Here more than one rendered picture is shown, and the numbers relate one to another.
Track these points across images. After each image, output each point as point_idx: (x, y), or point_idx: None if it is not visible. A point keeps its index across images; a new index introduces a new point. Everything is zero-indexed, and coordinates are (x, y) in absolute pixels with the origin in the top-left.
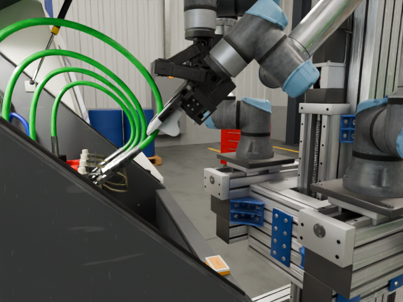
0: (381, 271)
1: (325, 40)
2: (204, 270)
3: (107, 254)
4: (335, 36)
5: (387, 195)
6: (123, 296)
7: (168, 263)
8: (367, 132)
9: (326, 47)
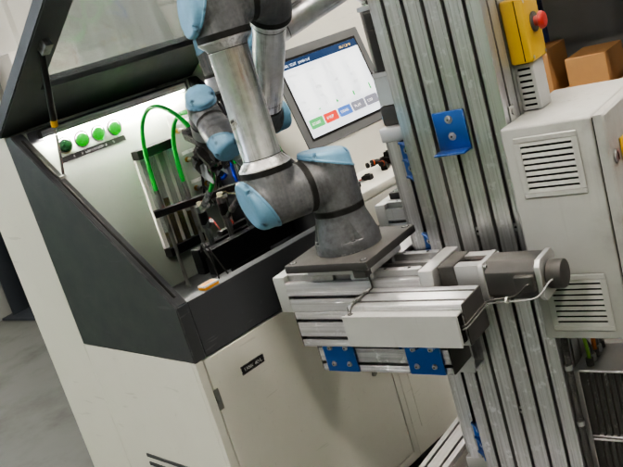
0: (340, 333)
1: (270, 92)
2: (146, 276)
3: (112, 258)
4: (370, 40)
5: (318, 253)
6: (123, 280)
7: (131, 268)
8: None
9: (370, 53)
